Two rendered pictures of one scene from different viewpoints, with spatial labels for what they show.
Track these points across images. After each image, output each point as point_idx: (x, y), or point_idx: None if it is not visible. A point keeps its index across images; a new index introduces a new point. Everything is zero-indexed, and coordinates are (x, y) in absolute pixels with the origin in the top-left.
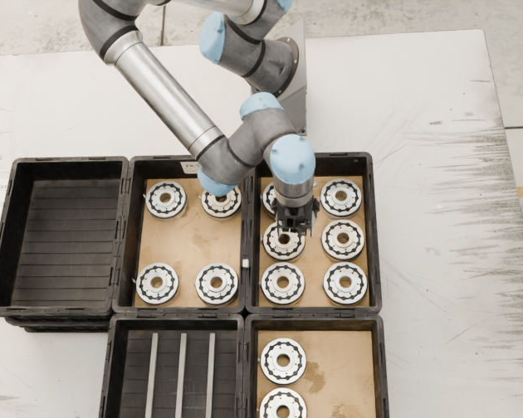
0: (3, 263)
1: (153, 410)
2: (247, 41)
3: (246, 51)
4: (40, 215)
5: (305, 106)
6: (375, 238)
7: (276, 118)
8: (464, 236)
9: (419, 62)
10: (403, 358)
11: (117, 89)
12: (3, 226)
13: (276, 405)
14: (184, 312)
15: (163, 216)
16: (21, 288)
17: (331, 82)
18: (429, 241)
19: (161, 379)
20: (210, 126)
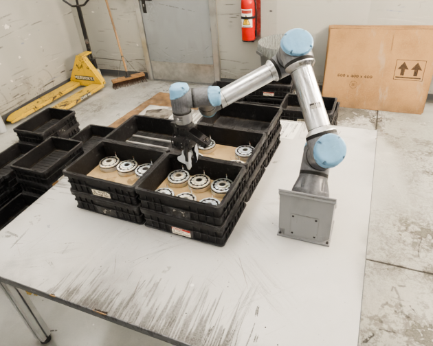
0: (237, 107)
1: (159, 141)
2: (306, 153)
3: (304, 158)
4: (260, 124)
5: (290, 225)
6: (168, 195)
7: (201, 89)
8: (164, 290)
9: (321, 325)
10: (123, 235)
11: (341, 167)
12: (250, 104)
13: (130, 163)
14: None
15: (236, 148)
16: (229, 119)
17: (317, 260)
18: (173, 270)
19: (168, 144)
20: (222, 93)
